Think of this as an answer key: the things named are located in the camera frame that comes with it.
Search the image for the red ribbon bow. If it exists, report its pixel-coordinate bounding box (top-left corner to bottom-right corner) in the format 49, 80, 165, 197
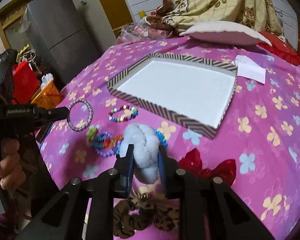
177, 147, 237, 188

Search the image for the leopard print bow scrunchie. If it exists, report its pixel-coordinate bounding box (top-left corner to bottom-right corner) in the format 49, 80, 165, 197
113, 192, 179, 239

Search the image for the colourful flower bead bracelet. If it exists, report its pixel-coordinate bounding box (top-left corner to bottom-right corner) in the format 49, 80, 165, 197
86, 126, 125, 151

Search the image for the purple bead bracelet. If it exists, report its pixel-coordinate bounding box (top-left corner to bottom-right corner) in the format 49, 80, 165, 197
93, 130, 122, 158

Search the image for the multicolour round bead bracelet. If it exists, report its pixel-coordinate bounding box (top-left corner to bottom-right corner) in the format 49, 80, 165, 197
108, 104, 139, 124

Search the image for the blue bead bracelet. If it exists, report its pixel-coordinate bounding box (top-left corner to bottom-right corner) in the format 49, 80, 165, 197
152, 128, 169, 149

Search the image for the white fluffy scrunchie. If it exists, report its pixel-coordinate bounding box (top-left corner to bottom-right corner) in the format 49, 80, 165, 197
119, 124, 160, 184

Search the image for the person left hand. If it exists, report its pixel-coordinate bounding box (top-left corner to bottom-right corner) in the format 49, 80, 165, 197
0, 139, 26, 192

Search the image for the orange plastic basket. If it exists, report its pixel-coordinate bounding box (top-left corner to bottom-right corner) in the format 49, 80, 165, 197
31, 80, 63, 109

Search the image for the red gift bag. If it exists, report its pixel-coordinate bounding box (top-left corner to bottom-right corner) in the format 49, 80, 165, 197
13, 61, 40, 104

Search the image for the grey refrigerator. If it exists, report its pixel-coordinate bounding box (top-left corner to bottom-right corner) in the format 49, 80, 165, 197
26, 0, 99, 89

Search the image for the pink floral bed sheet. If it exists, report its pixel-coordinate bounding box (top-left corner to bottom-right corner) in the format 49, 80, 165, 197
40, 37, 300, 239

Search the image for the striped cardboard tray box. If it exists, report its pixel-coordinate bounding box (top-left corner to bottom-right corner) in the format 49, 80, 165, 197
107, 53, 237, 139

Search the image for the clear plastic bag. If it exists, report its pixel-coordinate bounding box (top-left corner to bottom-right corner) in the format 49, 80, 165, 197
116, 16, 174, 44

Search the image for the white paper sheet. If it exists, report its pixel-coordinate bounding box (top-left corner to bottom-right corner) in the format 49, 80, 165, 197
233, 55, 266, 84

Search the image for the red cloth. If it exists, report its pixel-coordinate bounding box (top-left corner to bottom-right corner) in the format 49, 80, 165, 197
258, 31, 300, 66

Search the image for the pale pink pillow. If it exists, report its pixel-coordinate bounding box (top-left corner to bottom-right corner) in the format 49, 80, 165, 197
179, 21, 272, 46

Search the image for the cream floral quilt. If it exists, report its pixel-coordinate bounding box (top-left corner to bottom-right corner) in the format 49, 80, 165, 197
146, 0, 283, 35

